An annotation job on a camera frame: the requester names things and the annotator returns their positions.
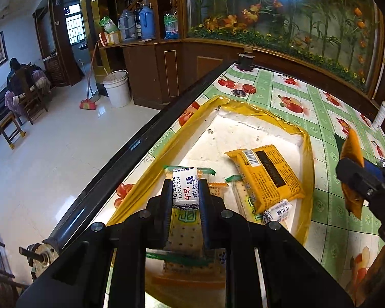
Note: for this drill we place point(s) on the metal table motor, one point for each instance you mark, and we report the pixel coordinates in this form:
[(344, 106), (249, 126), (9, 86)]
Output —
[(41, 258)]

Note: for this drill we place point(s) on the black table edge rail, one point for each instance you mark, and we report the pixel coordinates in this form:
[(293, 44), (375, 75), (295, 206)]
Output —
[(131, 141)]

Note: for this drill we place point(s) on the orange snack packet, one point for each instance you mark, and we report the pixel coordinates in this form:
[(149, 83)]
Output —
[(351, 144)]

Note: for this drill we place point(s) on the red white box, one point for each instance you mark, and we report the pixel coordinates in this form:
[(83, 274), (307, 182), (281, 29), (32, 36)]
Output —
[(110, 38)]

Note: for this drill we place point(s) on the green blue plastic packet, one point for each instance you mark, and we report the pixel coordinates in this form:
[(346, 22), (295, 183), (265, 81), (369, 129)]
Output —
[(171, 27)]

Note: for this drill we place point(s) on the grey thermos jug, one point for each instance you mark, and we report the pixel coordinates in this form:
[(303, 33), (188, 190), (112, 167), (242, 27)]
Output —
[(126, 25)]

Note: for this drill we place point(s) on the wooden chair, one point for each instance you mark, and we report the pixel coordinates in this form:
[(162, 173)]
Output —
[(30, 102)]

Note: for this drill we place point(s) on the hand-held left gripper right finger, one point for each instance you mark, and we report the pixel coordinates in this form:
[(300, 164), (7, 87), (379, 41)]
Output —
[(204, 205)]

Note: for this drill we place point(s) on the red broom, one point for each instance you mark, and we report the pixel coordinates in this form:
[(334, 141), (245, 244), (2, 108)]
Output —
[(89, 104)]

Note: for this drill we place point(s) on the dark thermos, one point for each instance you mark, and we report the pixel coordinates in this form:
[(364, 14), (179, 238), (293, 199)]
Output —
[(138, 22)]

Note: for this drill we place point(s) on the barred window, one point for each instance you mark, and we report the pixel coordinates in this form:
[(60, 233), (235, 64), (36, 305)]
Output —
[(74, 22)]

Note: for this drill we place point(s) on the yellow packet black label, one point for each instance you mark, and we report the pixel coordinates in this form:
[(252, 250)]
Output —
[(266, 173)]

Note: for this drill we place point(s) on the white foam tray yellow tape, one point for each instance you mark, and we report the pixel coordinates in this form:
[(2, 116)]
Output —
[(243, 128)]

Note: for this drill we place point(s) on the wooden base cabinet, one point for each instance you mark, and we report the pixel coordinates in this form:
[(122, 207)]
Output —
[(147, 70)]

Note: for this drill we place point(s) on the dark glass jar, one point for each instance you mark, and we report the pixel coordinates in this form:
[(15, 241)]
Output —
[(245, 61)]

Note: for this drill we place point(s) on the white plastic bottle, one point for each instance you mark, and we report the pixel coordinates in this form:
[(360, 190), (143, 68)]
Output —
[(381, 114)]

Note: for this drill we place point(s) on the green white bag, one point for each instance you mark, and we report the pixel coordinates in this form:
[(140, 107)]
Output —
[(107, 25)]

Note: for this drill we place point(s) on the dark green snack packet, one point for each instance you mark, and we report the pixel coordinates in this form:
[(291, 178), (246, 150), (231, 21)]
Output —
[(338, 141)]

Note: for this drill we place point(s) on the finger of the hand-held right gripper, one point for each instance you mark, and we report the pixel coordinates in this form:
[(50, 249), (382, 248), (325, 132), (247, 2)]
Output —
[(353, 175), (374, 170)]

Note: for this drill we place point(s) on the dark metal railing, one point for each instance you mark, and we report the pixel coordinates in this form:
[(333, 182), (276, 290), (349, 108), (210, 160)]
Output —
[(0, 263)]

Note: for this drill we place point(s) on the black bottle cap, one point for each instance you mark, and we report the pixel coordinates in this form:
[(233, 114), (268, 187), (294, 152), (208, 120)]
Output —
[(239, 92)]

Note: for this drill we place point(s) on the wooden stool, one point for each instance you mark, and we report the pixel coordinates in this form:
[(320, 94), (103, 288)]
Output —
[(9, 120)]

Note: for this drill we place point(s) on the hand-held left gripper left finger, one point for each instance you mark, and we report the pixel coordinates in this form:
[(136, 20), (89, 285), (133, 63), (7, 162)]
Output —
[(166, 205)]

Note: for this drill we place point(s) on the glass artificial flower display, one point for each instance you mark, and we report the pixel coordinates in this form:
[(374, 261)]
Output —
[(276, 12)]

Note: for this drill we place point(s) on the green label cracker packet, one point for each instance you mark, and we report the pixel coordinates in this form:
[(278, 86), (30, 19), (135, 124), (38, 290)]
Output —
[(184, 237), (243, 195)]

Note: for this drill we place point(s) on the white blue candy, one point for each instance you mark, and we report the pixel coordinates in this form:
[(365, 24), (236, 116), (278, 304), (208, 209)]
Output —
[(277, 211), (186, 186)]

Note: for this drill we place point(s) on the dark wooden door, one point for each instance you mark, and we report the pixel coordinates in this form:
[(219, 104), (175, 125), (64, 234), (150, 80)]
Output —
[(62, 64)]

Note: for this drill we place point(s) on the white plastic bucket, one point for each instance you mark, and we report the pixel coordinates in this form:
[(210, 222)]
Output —
[(117, 91)]

